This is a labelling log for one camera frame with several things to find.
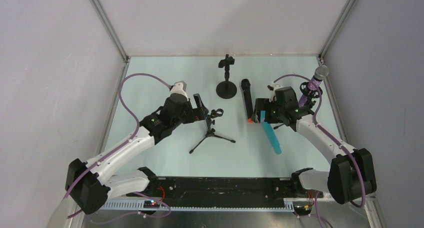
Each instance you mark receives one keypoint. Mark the purple glitter microphone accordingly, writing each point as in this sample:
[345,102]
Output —
[313,84]

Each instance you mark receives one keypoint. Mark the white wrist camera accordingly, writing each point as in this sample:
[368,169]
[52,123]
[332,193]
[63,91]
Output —
[179,88]
[273,87]

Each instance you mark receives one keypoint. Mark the black shock mount tripod stand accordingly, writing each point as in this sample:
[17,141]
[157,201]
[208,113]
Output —
[297,115]

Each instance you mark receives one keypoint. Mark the black orange-tipped microphone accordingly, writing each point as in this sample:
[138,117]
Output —
[247,97]

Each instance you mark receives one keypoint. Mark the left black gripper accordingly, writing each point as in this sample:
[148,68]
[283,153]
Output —
[197,107]

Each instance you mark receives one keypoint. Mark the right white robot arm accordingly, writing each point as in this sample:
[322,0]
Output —
[351,173]

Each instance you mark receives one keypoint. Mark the white toothed cable duct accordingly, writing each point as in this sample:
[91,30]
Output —
[150,205]

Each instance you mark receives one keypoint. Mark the teal blue microphone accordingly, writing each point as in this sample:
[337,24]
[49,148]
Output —
[269,131]

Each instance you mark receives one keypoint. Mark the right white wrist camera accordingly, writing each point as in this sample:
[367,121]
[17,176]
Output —
[273,87]

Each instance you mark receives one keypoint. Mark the black tripod clip stand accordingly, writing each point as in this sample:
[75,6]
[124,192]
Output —
[211,132]

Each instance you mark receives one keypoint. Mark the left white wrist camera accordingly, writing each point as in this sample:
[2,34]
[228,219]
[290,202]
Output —
[179,88]

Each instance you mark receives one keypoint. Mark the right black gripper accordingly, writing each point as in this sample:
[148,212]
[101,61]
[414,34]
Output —
[263,110]

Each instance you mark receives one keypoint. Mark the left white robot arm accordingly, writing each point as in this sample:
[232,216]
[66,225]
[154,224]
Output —
[93,182]

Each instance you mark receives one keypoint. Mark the black round base stand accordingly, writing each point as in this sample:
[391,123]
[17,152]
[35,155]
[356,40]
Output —
[226,89]

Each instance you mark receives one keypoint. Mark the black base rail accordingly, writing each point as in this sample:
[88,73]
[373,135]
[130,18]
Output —
[265,192]

